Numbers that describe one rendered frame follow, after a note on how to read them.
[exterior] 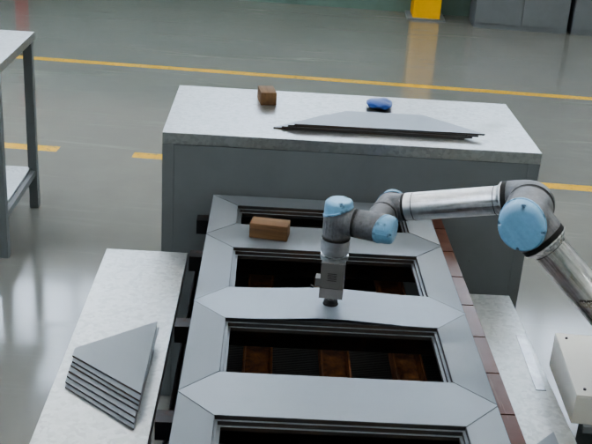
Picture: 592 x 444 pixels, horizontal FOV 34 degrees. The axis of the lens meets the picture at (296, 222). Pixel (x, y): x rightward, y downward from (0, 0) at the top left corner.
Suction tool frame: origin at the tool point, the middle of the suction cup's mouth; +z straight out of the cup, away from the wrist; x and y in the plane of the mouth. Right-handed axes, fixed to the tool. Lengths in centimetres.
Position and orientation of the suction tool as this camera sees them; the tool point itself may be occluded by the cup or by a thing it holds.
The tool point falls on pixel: (329, 307)
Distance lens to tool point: 267.5
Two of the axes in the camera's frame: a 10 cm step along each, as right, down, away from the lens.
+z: -0.6, 9.2, 3.9
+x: 9.9, 1.0, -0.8
